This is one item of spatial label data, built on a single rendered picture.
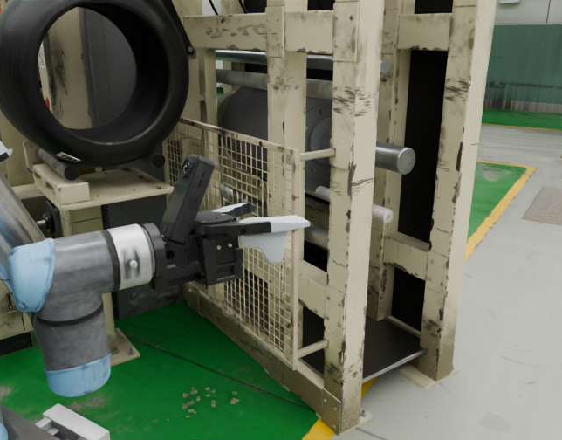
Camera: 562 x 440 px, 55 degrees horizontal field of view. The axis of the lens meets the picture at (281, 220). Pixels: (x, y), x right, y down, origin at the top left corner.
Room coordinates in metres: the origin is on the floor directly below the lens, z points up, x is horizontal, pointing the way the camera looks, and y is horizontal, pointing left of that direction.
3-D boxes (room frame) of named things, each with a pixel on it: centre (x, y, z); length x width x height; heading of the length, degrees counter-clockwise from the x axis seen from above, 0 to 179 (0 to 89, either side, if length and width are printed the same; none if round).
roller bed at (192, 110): (2.20, 0.44, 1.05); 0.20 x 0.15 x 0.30; 35
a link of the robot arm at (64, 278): (0.57, 0.25, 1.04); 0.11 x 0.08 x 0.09; 122
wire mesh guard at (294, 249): (1.81, 0.22, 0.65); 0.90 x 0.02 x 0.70; 35
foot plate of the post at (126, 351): (2.00, 0.78, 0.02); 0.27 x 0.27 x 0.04; 35
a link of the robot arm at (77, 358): (0.59, 0.26, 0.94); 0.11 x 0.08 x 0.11; 32
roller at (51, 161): (1.72, 0.73, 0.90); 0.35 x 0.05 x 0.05; 35
